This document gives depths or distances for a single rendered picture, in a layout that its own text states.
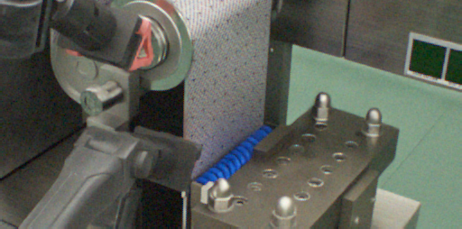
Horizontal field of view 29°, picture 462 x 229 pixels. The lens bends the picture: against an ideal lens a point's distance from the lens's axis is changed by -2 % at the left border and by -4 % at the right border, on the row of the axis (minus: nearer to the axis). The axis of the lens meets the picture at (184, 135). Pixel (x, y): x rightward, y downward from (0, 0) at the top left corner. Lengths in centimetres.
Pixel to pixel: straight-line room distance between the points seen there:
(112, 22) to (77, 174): 20
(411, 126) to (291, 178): 242
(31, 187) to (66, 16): 60
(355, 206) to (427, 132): 239
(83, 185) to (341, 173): 51
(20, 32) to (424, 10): 67
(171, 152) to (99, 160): 19
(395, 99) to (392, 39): 253
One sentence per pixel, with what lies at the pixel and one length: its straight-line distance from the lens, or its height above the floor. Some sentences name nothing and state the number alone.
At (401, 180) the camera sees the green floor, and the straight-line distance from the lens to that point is 339.
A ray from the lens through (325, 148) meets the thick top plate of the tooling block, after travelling 146.
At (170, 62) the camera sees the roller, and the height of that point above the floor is 123.
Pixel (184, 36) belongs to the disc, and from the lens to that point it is 121.
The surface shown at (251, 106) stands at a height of 108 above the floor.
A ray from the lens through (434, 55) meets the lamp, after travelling 143.
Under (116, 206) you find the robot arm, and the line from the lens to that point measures 114.
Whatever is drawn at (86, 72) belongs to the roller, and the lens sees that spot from 136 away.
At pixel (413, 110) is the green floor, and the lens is 390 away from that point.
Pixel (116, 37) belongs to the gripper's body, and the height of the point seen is 131.
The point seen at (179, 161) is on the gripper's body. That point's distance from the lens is 123.
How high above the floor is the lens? 175
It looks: 30 degrees down
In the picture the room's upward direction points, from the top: 1 degrees clockwise
